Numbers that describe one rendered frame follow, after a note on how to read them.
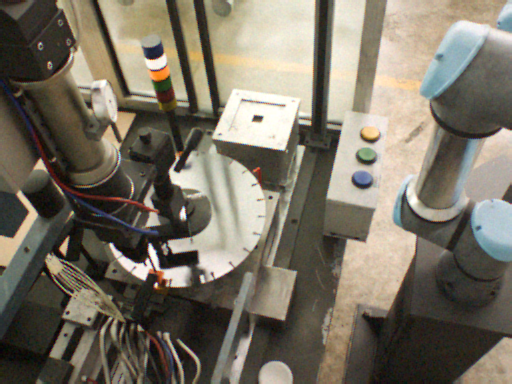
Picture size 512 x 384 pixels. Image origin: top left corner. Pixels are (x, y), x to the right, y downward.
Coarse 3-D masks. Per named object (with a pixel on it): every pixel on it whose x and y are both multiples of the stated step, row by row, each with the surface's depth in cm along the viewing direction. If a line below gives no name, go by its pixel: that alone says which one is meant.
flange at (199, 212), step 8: (184, 192) 100; (192, 192) 100; (200, 192) 100; (192, 200) 98; (200, 200) 99; (208, 200) 99; (192, 208) 96; (200, 208) 97; (208, 208) 97; (160, 216) 97; (192, 216) 96; (200, 216) 96; (208, 216) 96; (192, 224) 95; (200, 224) 95; (192, 232) 95
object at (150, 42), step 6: (150, 36) 100; (156, 36) 100; (144, 42) 99; (150, 42) 99; (156, 42) 99; (144, 48) 99; (150, 48) 98; (156, 48) 99; (162, 48) 101; (144, 54) 100; (150, 54) 99; (156, 54) 100; (162, 54) 101
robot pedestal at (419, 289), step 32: (416, 256) 111; (416, 288) 106; (384, 320) 163; (416, 320) 108; (448, 320) 101; (480, 320) 101; (352, 352) 171; (384, 352) 142; (416, 352) 124; (448, 352) 119; (480, 352) 113
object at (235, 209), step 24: (192, 168) 105; (216, 168) 105; (240, 168) 104; (216, 192) 101; (240, 192) 100; (216, 216) 97; (240, 216) 97; (192, 240) 94; (216, 240) 94; (240, 240) 94; (168, 264) 92; (192, 264) 91; (216, 264) 91
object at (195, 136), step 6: (192, 132) 74; (198, 132) 74; (192, 138) 74; (198, 138) 74; (186, 144) 74; (192, 144) 73; (186, 150) 73; (192, 150) 74; (180, 156) 73; (186, 156) 73; (180, 162) 72; (174, 168) 72; (180, 168) 72
